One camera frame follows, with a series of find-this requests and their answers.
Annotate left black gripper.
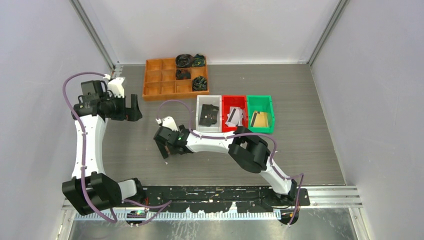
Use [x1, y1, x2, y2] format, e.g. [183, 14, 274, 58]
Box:
[103, 92, 142, 122]

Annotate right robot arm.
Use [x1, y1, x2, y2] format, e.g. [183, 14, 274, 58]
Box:
[153, 125, 298, 206]

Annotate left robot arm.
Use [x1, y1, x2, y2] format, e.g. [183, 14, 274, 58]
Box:
[62, 77, 147, 216]

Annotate white cards in red bin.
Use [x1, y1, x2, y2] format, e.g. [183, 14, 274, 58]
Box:
[225, 106, 246, 127]

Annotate gold cards in green bin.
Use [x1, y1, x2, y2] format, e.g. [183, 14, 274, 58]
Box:
[249, 110, 272, 128]

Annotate orange compartment tray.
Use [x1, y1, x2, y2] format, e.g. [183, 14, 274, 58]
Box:
[142, 57, 210, 101]

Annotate black wallet in white bin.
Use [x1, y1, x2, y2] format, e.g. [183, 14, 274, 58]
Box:
[198, 104, 220, 127]

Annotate black rolled belt middle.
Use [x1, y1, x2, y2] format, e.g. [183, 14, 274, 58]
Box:
[175, 68, 191, 80]

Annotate black rolled belt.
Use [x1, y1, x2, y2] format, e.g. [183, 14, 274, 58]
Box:
[191, 53, 206, 68]
[191, 75, 208, 92]
[175, 68, 191, 80]
[175, 54, 194, 69]

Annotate white bin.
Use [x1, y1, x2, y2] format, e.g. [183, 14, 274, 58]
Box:
[195, 95, 222, 133]

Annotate black rolled belt lower right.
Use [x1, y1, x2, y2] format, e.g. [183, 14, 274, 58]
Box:
[191, 75, 208, 92]

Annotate black rolled belt top left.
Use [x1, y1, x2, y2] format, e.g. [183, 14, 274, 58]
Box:
[175, 54, 194, 69]

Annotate red bin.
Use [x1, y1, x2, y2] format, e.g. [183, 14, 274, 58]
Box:
[221, 95, 249, 132]

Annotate black rolled belt top right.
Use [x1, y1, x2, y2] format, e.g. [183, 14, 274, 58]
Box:
[191, 53, 206, 68]

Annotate green bin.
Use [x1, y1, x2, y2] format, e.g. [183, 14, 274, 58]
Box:
[246, 95, 275, 134]

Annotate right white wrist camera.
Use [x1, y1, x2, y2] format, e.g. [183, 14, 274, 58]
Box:
[155, 116, 179, 132]

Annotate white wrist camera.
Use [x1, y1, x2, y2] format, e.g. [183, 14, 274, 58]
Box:
[103, 74, 126, 98]
[155, 116, 179, 132]

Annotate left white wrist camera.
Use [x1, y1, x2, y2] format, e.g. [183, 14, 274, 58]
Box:
[103, 74, 126, 98]

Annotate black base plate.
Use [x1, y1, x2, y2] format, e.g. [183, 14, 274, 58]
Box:
[140, 185, 295, 213]

